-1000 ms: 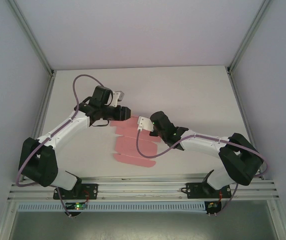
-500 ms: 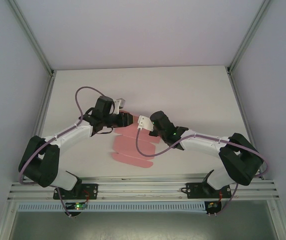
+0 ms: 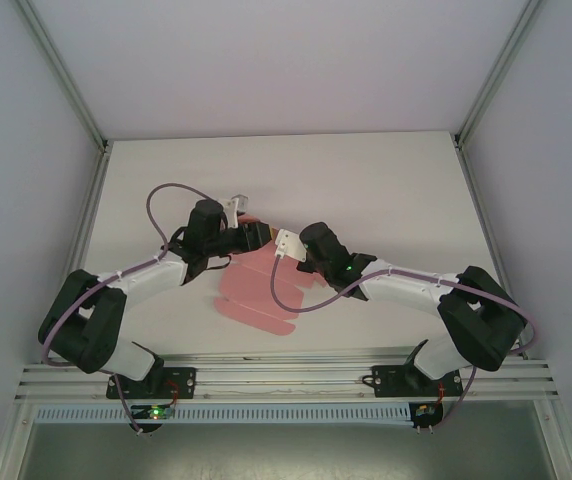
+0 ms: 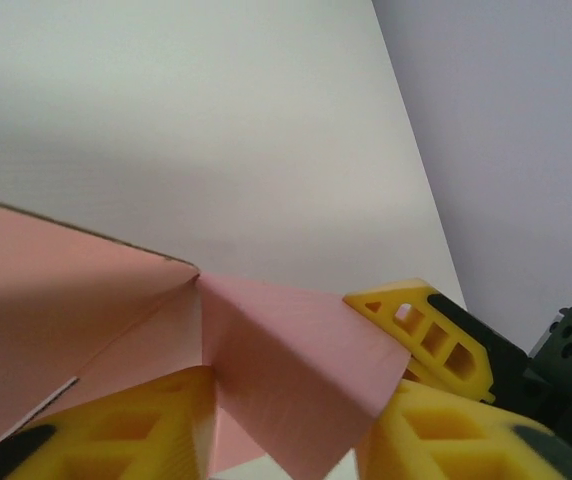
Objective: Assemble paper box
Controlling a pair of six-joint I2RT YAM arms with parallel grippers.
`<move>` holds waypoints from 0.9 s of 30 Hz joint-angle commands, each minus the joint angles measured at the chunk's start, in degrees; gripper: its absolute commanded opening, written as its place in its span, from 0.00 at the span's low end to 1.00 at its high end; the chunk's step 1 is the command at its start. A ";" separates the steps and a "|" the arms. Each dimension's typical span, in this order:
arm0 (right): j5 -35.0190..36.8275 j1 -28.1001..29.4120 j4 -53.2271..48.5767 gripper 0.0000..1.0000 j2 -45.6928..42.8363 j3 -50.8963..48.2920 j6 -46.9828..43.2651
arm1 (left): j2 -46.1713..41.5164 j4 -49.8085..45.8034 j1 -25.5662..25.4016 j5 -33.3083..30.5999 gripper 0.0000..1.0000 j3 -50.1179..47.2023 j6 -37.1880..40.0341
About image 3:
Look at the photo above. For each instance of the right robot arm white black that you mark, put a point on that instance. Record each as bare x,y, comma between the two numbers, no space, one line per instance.
406,287

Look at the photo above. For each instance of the circuit board with green light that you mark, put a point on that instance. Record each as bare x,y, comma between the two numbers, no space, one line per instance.
155,412

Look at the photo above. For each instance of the circuit board without light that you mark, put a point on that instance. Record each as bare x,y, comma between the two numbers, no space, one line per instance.
423,412

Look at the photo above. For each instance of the aluminium frame post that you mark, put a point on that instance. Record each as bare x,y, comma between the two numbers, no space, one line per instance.
496,75
66,80

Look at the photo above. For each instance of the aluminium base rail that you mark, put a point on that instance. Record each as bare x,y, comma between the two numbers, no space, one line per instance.
286,380

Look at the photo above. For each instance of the aluminium side rail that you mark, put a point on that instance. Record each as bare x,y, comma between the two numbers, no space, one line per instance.
486,215

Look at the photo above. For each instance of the pink cloth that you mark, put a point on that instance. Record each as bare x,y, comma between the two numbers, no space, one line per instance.
251,295

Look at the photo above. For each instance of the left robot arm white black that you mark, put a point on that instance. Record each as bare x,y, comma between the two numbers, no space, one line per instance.
151,275

